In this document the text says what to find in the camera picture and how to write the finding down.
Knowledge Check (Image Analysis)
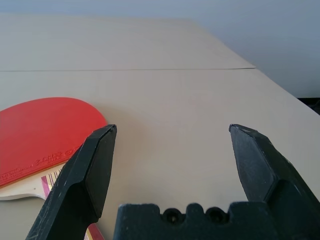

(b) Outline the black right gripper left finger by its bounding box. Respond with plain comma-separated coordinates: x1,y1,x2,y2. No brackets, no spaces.
24,124,118,240

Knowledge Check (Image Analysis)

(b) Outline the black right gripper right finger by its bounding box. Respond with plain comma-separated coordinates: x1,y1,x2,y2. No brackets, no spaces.
228,123,320,240

